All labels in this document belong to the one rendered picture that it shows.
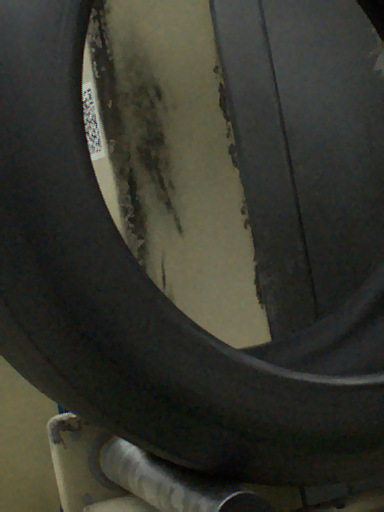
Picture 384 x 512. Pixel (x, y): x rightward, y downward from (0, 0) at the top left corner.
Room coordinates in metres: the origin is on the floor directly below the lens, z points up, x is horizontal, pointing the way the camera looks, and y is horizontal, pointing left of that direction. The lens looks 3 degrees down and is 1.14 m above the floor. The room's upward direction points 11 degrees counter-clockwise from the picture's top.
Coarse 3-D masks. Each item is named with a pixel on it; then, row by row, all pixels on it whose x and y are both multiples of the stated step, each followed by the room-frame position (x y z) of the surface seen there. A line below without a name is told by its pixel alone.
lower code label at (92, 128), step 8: (88, 88) 1.31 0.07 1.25; (88, 96) 1.31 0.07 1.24; (88, 104) 1.32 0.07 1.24; (88, 112) 1.32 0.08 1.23; (96, 112) 1.29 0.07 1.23; (88, 120) 1.33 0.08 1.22; (96, 120) 1.30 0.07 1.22; (88, 128) 1.33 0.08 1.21; (96, 128) 1.30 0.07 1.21; (88, 136) 1.34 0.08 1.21; (96, 136) 1.31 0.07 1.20; (96, 144) 1.32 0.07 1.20; (96, 152) 1.32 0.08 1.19
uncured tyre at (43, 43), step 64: (0, 0) 0.89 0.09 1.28; (64, 0) 0.89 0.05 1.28; (0, 64) 0.88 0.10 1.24; (64, 64) 0.88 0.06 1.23; (0, 128) 0.88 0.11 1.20; (64, 128) 0.88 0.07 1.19; (0, 192) 0.89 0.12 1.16; (64, 192) 0.88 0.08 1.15; (0, 256) 0.90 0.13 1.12; (64, 256) 0.88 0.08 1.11; (128, 256) 0.89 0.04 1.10; (0, 320) 0.94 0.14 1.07; (64, 320) 0.89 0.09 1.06; (128, 320) 0.89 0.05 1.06; (320, 320) 1.24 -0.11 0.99; (64, 384) 0.93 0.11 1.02; (128, 384) 0.90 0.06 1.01; (192, 384) 0.90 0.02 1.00; (256, 384) 0.91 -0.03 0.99; (320, 384) 0.93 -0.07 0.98; (192, 448) 0.93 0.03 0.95; (256, 448) 0.93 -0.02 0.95; (320, 448) 0.94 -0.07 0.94
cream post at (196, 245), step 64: (128, 0) 1.28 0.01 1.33; (192, 0) 1.30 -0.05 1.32; (128, 64) 1.28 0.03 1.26; (192, 64) 1.30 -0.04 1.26; (128, 128) 1.27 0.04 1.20; (192, 128) 1.29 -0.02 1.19; (128, 192) 1.27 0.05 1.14; (192, 192) 1.29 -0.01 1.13; (192, 256) 1.29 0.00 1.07; (192, 320) 1.28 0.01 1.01; (256, 320) 1.30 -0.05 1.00
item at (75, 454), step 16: (64, 416) 1.22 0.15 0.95; (48, 432) 1.23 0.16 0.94; (64, 432) 1.21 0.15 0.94; (80, 432) 1.22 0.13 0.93; (96, 432) 1.22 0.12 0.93; (64, 448) 1.21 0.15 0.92; (80, 448) 1.22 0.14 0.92; (96, 448) 1.22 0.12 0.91; (64, 464) 1.21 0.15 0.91; (80, 464) 1.21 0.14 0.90; (96, 464) 1.22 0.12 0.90; (64, 480) 1.21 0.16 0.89; (80, 480) 1.21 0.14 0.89; (96, 480) 1.22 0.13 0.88; (64, 496) 1.21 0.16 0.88; (80, 496) 1.21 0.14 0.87; (96, 496) 1.22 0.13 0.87; (112, 496) 1.22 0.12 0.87
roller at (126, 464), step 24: (120, 456) 1.15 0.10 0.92; (144, 456) 1.10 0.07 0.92; (120, 480) 1.14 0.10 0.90; (144, 480) 1.07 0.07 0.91; (168, 480) 1.02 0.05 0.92; (192, 480) 0.98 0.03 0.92; (216, 480) 0.96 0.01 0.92; (168, 504) 1.00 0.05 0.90; (192, 504) 0.95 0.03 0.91; (216, 504) 0.91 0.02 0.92; (240, 504) 0.90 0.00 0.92; (264, 504) 0.90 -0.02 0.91
